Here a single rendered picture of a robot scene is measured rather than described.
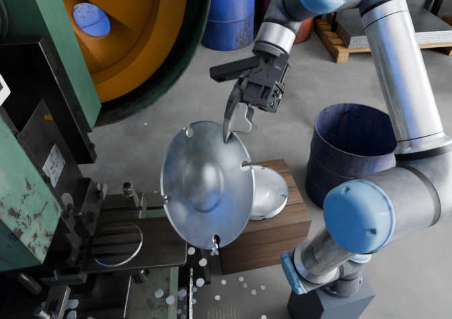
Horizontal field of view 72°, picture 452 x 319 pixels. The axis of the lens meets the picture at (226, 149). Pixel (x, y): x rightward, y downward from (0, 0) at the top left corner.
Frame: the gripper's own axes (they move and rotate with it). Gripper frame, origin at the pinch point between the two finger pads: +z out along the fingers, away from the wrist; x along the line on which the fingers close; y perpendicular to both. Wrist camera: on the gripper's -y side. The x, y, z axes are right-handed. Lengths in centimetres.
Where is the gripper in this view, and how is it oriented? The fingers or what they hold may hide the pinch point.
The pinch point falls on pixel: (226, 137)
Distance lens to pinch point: 66.7
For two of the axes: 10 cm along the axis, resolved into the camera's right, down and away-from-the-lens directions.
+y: 8.3, 3.6, -4.2
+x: 4.2, 1.0, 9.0
